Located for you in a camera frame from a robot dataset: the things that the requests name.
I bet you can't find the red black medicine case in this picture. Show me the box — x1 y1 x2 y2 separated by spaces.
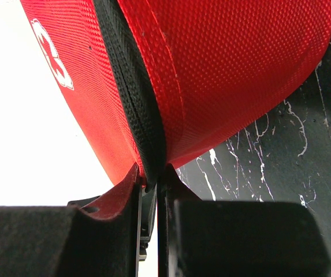
21 1 331 187

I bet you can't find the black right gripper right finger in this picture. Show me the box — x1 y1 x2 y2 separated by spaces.
157 165 331 276

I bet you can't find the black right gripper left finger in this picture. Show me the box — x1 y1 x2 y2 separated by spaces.
0 166 141 276

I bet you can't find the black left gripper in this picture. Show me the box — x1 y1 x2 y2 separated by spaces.
67 186 157 261

